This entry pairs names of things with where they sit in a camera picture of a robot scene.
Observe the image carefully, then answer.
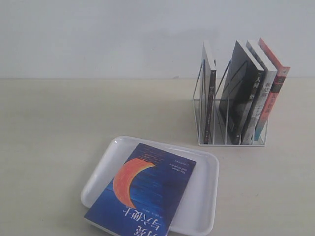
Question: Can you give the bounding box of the blue book with orange moon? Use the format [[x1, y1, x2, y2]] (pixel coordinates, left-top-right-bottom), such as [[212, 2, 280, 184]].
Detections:
[[84, 143, 196, 236]]

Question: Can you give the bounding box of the black cover book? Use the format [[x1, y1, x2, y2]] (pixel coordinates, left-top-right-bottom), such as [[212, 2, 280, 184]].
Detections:
[[219, 40, 264, 145]]

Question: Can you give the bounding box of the dark brown spine book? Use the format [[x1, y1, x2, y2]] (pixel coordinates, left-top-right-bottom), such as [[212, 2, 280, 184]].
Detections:
[[201, 40, 217, 145]]

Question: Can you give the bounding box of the grey white spine book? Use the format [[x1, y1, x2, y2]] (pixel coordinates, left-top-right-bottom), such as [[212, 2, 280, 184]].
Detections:
[[241, 40, 277, 145]]

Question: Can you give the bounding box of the red orange spine book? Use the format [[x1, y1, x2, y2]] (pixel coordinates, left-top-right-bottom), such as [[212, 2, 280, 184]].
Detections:
[[254, 38, 290, 141]]

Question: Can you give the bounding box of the white plastic tray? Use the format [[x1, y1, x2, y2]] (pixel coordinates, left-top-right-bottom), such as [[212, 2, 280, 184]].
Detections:
[[81, 136, 219, 236]]

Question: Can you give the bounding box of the white wire book rack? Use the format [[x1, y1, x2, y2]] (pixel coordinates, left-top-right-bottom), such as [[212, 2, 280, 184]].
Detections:
[[192, 59, 268, 147]]

